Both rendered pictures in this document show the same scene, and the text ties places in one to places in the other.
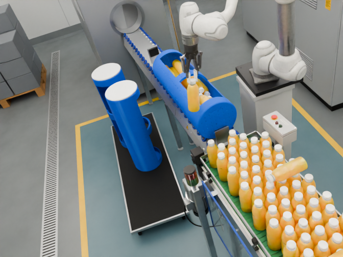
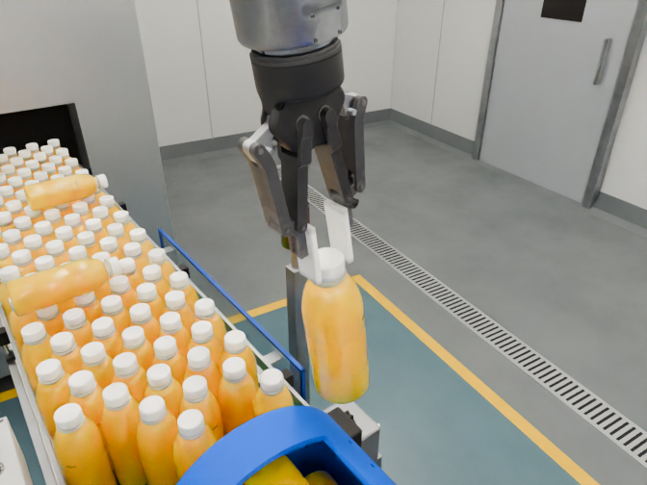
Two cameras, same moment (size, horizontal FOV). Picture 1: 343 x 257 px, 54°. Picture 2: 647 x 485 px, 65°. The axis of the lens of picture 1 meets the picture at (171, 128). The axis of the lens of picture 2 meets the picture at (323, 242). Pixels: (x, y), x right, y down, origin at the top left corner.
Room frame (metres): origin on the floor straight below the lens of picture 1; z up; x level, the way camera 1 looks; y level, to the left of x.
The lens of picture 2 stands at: (2.04, -0.40, 1.73)
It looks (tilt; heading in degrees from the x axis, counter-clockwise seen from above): 30 degrees down; 154
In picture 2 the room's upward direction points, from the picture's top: straight up
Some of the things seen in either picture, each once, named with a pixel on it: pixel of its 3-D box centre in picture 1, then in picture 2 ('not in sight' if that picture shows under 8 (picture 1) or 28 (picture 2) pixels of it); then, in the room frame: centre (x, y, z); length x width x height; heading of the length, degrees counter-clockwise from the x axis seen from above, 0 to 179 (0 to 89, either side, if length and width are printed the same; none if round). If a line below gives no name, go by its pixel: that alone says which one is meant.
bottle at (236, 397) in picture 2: (223, 158); (239, 409); (1.39, -0.25, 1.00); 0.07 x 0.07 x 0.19
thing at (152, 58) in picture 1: (154, 54); not in sight; (2.89, -0.05, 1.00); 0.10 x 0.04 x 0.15; 101
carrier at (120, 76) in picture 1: (121, 108); not in sight; (2.79, 0.43, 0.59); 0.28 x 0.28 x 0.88
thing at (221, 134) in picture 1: (222, 135); not in sight; (1.58, -0.30, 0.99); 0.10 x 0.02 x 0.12; 101
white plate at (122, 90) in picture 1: (121, 90); not in sight; (2.41, 0.31, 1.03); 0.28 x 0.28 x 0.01
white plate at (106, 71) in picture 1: (105, 71); not in sight; (2.79, 0.43, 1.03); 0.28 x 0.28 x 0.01
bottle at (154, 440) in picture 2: (244, 148); (162, 450); (1.41, -0.39, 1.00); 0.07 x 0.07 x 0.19
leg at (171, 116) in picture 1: (174, 127); not in sight; (2.60, -0.03, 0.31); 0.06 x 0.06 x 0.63; 11
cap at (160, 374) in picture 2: (243, 145); (159, 375); (1.34, -0.37, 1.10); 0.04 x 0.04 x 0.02
